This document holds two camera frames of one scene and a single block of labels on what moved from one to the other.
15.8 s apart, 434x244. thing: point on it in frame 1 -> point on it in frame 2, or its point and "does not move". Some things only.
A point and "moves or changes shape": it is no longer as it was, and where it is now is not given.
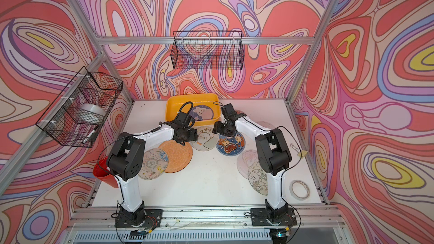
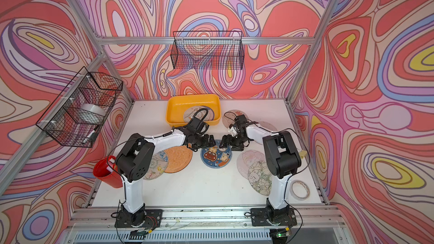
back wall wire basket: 208,49 does not move
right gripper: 217,129 -> 234,147
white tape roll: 299,190 does not move
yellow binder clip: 301,153 does not move
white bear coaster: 207,139 moves or changes shape
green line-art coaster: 258,178 does not move
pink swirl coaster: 265,125 does not move
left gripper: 194,135 -> 207,144
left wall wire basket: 76,116 does not move
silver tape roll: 92,113 does not move
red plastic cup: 101,171 does not move
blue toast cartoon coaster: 230,146 moves or changes shape
